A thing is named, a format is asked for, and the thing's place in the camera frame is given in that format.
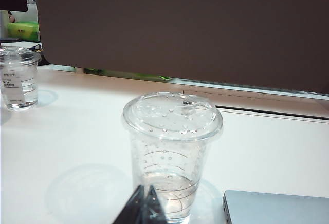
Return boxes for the bright green bag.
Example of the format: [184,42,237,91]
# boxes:
[7,21,41,42]

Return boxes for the clear plastic cup with lid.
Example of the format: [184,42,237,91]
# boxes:
[122,91,224,223]

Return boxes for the green foliage strip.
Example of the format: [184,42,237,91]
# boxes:
[84,67,172,82]

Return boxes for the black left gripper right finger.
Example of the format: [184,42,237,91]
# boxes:
[144,184,168,224]

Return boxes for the labelled clear plastic cup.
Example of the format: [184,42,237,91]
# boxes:
[0,46,42,111]

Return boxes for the dark brown partition panel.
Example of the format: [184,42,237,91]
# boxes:
[33,0,329,94]

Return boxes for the silver Dell laptop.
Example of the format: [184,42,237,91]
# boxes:
[222,189,329,224]

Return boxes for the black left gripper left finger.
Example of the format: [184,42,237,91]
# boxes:
[112,185,146,224]

